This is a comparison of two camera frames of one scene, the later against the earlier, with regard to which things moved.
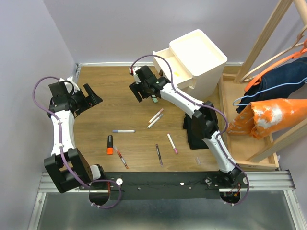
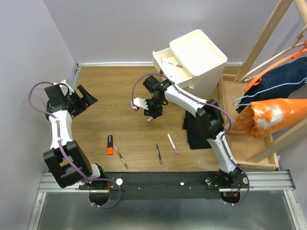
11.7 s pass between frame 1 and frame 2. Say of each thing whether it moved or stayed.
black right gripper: moved
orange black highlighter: stayed
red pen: stayed
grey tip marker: moved
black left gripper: stayed
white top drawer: stayed
